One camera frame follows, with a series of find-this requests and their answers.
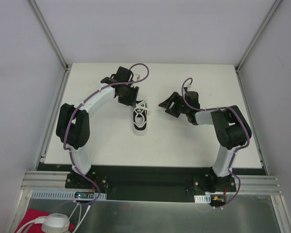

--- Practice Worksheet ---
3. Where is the right aluminium corner post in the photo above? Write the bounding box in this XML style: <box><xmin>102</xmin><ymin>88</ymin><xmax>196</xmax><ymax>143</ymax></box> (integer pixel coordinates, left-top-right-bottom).
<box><xmin>235</xmin><ymin>0</ymin><xmax>283</xmax><ymax>73</ymax></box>

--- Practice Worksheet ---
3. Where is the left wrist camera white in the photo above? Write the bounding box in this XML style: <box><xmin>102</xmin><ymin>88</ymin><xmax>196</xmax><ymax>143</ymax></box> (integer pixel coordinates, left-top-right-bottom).
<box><xmin>133</xmin><ymin>73</ymin><xmax>140</xmax><ymax>81</ymax></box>

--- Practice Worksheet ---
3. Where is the white bottle cap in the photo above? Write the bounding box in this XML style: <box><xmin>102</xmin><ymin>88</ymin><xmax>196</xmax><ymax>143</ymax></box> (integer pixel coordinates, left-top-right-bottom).
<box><xmin>42</xmin><ymin>213</ymin><xmax>70</xmax><ymax>233</ymax></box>

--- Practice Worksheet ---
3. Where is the right grey cable duct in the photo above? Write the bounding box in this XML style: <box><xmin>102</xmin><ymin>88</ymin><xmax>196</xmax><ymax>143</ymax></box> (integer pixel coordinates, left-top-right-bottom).
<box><xmin>194</xmin><ymin>194</ymin><xmax>211</xmax><ymax>204</ymax></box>

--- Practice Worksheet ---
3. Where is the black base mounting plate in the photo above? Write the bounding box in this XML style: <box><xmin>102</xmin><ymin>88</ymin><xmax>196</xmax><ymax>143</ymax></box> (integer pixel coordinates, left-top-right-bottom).
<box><xmin>65</xmin><ymin>166</ymin><xmax>236</xmax><ymax>202</ymax></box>

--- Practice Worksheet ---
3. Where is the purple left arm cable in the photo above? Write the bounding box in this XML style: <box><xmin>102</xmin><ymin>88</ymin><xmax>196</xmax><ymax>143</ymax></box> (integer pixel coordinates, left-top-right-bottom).
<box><xmin>63</xmin><ymin>63</ymin><xmax>150</xmax><ymax>203</ymax></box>

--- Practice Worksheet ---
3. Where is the red cloth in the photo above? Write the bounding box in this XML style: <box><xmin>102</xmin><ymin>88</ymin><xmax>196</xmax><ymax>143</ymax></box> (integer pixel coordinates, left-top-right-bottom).
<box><xmin>15</xmin><ymin>209</ymin><xmax>75</xmax><ymax>233</ymax></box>

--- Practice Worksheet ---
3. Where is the white cable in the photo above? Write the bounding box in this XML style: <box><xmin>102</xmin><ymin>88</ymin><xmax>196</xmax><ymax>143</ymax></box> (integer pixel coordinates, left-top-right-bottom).
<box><xmin>16</xmin><ymin>203</ymin><xmax>92</xmax><ymax>233</ymax></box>

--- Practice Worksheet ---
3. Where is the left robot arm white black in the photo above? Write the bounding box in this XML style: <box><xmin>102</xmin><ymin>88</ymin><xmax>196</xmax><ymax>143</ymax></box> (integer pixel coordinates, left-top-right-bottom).
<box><xmin>56</xmin><ymin>67</ymin><xmax>139</xmax><ymax>189</ymax></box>

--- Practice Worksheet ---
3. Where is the black white canvas sneaker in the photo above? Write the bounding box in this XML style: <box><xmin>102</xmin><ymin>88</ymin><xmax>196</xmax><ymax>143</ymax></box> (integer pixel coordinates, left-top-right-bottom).
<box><xmin>131</xmin><ymin>99</ymin><xmax>151</xmax><ymax>136</ymax></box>

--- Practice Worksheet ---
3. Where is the aluminium corner post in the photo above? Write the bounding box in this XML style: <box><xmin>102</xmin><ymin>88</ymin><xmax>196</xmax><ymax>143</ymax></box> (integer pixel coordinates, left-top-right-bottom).
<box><xmin>27</xmin><ymin>0</ymin><xmax>69</xmax><ymax>71</ymax></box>
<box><xmin>235</xmin><ymin>0</ymin><xmax>283</xmax><ymax>73</ymax></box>

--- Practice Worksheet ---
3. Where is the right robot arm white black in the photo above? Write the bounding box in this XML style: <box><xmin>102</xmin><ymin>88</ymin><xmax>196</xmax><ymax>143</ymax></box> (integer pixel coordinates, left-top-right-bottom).
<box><xmin>158</xmin><ymin>88</ymin><xmax>252</xmax><ymax>193</ymax></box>

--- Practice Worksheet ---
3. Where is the grey cable duct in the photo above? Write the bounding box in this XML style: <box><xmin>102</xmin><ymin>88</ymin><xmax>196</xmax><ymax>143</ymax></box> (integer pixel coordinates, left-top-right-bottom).
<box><xmin>32</xmin><ymin>190</ymin><xmax>107</xmax><ymax>201</ymax></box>
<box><xmin>194</xmin><ymin>194</ymin><xmax>211</xmax><ymax>204</ymax></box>

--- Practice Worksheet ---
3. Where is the aluminium frame rail front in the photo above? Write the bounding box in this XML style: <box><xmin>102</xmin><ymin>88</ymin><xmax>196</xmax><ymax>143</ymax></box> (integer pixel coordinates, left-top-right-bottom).
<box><xmin>21</xmin><ymin>171</ymin><xmax>282</xmax><ymax>195</ymax></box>

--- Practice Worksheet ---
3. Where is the left aluminium corner post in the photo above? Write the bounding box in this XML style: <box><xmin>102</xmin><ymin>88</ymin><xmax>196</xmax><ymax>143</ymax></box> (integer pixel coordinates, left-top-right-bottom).
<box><xmin>27</xmin><ymin>0</ymin><xmax>69</xmax><ymax>71</ymax></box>

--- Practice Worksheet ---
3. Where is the left grey cable duct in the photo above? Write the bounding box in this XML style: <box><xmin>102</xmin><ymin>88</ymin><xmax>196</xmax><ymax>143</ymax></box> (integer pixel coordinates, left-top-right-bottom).
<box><xmin>32</xmin><ymin>190</ymin><xmax>107</xmax><ymax>201</ymax></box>

